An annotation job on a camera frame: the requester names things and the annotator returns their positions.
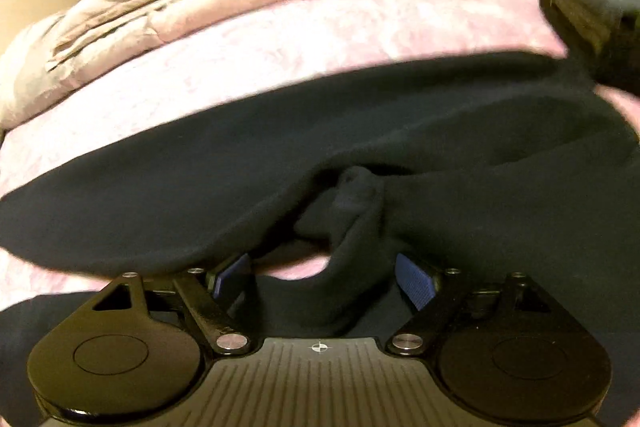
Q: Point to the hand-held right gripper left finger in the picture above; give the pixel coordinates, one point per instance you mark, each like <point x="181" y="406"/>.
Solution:
<point x="232" y="278"/>

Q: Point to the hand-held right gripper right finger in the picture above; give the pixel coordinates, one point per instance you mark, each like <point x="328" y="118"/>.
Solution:
<point x="412" y="280"/>

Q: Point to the dark navy sweater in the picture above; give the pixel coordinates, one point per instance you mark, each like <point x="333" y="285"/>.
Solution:
<point x="200" y="187"/>

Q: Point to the pink floral blanket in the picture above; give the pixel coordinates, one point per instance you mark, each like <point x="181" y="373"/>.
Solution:
<point x="250" y="42"/>

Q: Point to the grey pillow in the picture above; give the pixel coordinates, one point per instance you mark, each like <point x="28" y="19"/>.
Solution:
<point x="25" y="82"/>

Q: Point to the folded black garment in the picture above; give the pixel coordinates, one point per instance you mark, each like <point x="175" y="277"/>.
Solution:
<point x="600" y="49"/>

